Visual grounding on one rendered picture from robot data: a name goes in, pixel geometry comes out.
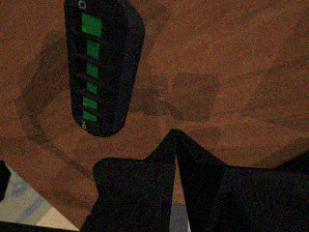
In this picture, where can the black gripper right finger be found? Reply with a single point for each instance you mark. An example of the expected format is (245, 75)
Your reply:
(207, 180)

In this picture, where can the dark grey switch panel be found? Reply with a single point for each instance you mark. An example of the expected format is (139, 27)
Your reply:
(104, 44)

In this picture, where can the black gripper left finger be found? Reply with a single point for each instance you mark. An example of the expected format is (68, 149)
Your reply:
(153, 175)

